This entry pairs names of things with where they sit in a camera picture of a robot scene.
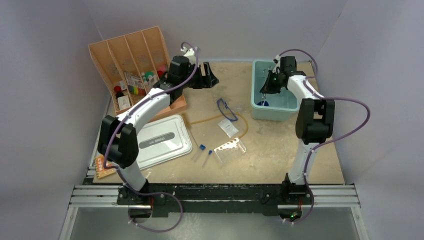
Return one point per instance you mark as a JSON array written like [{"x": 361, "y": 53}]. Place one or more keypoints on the large blue-capped test tube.
[{"x": 198, "y": 152}]

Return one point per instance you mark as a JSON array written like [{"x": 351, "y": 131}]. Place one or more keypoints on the orange printed card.
[{"x": 103, "y": 168}]

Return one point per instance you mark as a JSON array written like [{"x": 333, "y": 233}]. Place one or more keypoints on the blue safety glasses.
[{"x": 225, "y": 110}]

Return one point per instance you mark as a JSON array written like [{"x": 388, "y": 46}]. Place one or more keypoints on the pink plastic organizer rack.
[{"x": 130, "y": 65}]

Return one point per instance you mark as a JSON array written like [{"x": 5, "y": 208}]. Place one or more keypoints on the small blue-capped test tube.
[{"x": 207, "y": 158}]

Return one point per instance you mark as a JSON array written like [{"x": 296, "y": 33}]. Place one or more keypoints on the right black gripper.
[{"x": 268, "y": 88}]

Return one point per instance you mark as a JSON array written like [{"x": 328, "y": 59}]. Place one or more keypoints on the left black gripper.
[{"x": 208, "y": 81}]

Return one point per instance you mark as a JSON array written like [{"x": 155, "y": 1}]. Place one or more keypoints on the metal crucible tongs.
[{"x": 270, "y": 85}]

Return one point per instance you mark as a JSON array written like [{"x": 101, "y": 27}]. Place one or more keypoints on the tan rubber tubing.
[{"x": 189, "y": 123}]

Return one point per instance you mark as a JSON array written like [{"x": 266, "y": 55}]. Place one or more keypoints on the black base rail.
[{"x": 166, "y": 198}]

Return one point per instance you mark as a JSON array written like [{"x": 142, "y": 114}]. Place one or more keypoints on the small white plastic packet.
[{"x": 227, "y": 126}]

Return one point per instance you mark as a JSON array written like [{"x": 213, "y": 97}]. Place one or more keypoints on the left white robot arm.
[{"x": 118, "y": 134}]

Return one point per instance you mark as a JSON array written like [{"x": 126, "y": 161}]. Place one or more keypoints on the teal plastic bin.
[{"x": 281, "y": 105}]

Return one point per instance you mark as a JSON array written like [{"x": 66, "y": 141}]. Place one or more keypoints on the clear test tube rack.
[{"x": 230, "y": 151}]

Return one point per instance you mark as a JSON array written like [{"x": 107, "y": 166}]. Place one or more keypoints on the white storage box lid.
[{"x": 162, "y": 140}]

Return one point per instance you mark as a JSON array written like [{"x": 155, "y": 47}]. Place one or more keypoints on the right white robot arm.
[{"x": 314, "y": 123}]

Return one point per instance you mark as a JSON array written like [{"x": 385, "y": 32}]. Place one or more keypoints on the graduated cylinder blue base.
[{"x": 263, "y": 103}]

